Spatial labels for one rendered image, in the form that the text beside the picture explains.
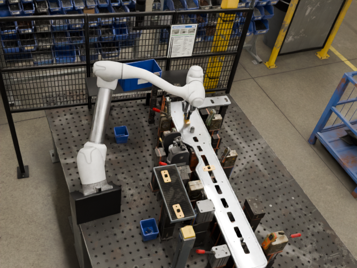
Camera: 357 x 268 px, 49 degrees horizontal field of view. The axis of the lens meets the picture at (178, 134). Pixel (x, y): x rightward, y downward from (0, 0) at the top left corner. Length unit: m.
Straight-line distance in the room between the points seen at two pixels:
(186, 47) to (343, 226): 2.18
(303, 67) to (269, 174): 2.82
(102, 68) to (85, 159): 0.57
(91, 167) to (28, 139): 1.71
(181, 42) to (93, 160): 1.20
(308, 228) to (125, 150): 1.42
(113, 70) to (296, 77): 3.37
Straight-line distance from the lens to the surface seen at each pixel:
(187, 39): 3.10
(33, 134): 4.12
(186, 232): 2.08
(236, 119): 3.40
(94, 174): 2.45
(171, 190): 2.21
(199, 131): 2.77
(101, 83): 2.64
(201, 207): 2.24
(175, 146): 2.50
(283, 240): 2.33
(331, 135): 4.50
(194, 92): 2.41
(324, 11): 5.53
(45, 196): 3.62
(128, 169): 2.86
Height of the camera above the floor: 2.94
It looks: 45 degrees down
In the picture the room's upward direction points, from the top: 11 degrees clockwise
